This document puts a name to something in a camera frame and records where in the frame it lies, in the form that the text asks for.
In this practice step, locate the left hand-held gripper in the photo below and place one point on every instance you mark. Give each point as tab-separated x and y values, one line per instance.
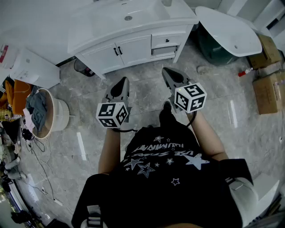
111	113

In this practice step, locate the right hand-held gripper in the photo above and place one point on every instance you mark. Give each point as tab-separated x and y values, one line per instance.
189	98

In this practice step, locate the person's left forearm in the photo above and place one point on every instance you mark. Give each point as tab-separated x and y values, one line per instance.
110	151

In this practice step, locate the person's right forearm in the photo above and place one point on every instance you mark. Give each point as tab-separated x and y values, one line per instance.
206	138

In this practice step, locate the red and white spray bottle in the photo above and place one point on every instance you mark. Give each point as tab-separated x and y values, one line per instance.
243	73

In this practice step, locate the white sink counter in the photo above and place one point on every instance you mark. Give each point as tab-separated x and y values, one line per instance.
84	33

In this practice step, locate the metal sink drain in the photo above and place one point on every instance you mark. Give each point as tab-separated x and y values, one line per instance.
128	18

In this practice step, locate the person's black trouser leg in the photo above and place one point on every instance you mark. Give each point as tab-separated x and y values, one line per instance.
167	115

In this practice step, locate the round white laundry basket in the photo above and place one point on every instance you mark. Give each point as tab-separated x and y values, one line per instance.
59	111

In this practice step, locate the black mesh wastebasket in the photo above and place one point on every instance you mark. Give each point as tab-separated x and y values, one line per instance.
83	67

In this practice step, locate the white vanity cabinet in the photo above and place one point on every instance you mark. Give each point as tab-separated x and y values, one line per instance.
133	53

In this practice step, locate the grey clothes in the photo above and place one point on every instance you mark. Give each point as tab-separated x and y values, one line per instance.
39	109

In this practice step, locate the large cardboard box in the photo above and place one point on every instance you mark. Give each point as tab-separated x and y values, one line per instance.
267	93

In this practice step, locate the white bathtub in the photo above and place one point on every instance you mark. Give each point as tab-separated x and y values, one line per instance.
227	29

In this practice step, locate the white box appliance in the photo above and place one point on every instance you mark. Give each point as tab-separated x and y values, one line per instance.
37	69

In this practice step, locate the person's black star-print shirt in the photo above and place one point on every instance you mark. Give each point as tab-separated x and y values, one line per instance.
160	189

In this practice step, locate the orange garment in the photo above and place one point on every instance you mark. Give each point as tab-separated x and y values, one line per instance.
20	95

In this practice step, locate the white waist pouch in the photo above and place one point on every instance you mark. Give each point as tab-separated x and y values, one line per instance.
243	196

